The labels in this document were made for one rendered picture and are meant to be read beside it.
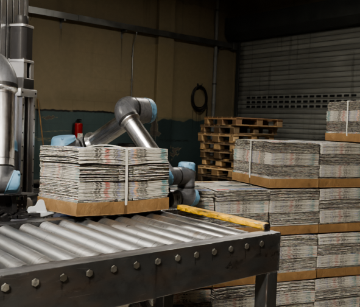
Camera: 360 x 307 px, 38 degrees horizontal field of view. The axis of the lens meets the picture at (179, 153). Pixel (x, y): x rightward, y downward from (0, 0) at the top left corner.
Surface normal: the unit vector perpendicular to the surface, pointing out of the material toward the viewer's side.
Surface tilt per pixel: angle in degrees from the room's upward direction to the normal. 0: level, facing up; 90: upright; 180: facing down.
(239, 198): 90
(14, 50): 90
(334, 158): 90
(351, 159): 90
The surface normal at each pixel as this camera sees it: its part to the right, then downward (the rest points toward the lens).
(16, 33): -0.27, 0.04
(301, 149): 0.38, 0.07
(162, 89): 0.64, 0.07
